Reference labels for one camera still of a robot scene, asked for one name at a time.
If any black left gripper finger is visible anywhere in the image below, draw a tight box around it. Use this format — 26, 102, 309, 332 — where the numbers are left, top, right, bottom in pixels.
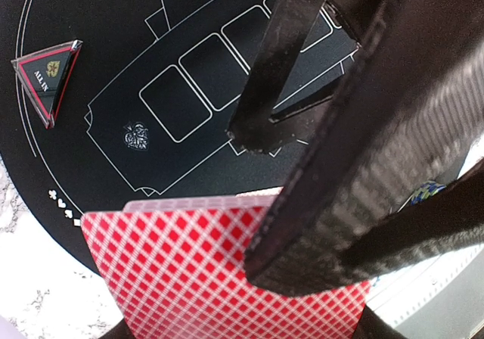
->
244, 0, 483, 296
99, 319, 135, 339
227, 0, 326, 154

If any red playing card deck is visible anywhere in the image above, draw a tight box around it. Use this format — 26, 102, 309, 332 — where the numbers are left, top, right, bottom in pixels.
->
81, 193, 371, 338

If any red triangular all-in marker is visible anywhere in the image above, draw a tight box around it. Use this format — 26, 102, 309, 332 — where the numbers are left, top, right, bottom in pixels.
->
11, 39, 83, 129

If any round black poker mat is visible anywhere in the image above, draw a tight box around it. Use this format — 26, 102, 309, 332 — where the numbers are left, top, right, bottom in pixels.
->
0, 0, 379, 279

